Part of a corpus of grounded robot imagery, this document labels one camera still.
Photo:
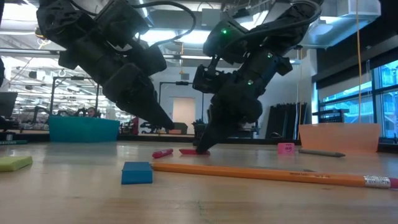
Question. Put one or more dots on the blue eraser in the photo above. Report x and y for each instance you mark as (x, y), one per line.
(136, 173)

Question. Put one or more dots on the yellow pencil with eraser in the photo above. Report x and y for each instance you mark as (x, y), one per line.
(248, 173)

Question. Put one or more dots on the black aluminium table frame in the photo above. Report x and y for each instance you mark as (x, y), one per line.
(280, 140)

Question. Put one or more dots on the red crayon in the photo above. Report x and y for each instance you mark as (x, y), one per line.
(162, 153)

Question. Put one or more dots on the black gantry frame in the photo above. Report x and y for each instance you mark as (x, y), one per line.
(168, 82)
(74, 78)

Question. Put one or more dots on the teal plastic bin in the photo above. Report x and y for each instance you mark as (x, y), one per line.
(84, 130)

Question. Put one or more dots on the person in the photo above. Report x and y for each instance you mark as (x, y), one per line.
(91, 112)

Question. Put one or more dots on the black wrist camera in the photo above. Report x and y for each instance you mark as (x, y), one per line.
(211, 79)
(149, 60)

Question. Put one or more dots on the red eraser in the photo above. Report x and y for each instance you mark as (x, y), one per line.
(186, 152)

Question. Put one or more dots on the background black robot arm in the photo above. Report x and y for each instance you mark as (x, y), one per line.
(34, 112)

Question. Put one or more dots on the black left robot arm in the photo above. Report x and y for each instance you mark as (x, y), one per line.
(84, 28)

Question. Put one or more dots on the black upright mount post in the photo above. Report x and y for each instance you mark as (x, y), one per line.
(198, 130)

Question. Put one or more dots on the black leaning panels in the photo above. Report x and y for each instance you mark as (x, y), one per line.
(286, 121)

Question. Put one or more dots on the black computer monitor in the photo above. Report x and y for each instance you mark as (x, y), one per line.
(7, 104)

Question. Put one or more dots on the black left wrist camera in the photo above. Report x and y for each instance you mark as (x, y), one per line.
(149, 60)

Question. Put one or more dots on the orange translucent bin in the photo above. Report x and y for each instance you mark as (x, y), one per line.
(339, 137)

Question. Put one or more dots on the red background chair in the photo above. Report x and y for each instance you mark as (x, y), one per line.
(135, 126)

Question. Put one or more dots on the pink eraser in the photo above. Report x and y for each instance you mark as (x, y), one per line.
(286, 148)

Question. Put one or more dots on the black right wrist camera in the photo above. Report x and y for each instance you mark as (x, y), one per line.
(211, 79)

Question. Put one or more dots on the yellow-green eraser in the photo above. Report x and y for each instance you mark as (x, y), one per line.
(14, 163)

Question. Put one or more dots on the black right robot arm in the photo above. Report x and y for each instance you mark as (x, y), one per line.
(280, 28)

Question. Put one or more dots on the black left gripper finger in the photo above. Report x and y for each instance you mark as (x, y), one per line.
(164, 109)
(149, 110)

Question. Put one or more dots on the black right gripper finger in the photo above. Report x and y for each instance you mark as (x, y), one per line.
(205, 124)
(217, 133)

